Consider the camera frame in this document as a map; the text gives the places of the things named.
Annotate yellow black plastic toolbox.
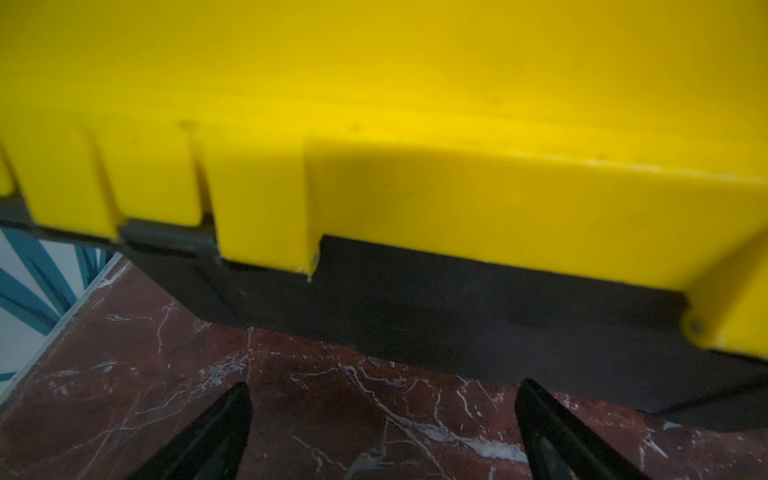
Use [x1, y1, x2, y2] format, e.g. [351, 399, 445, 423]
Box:
[1, 1, 767, 432]

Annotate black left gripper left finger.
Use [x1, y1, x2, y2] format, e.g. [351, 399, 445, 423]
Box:
[129, 382, 253, 479]

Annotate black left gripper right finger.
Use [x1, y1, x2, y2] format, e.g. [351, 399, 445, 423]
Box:
[514, 379, 647, 479]

